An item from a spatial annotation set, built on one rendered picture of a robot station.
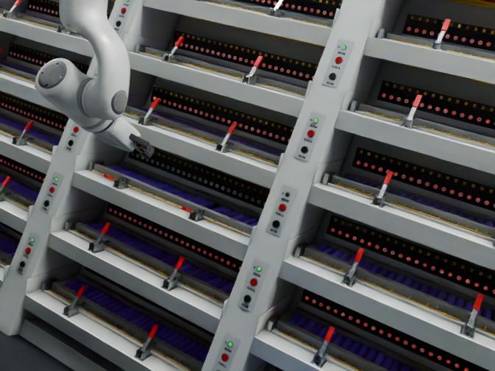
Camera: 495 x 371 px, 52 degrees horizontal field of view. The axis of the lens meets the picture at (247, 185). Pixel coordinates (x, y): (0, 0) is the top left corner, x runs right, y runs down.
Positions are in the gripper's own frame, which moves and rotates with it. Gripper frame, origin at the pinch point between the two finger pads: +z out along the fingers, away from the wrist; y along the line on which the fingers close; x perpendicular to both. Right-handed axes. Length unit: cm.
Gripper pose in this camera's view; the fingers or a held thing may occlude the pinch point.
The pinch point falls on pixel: (134, 147)
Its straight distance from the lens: 126.9
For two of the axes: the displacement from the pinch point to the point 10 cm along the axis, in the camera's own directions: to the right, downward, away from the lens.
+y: 8.5, 3.2, -4.1
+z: 2.9, 3.7, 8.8
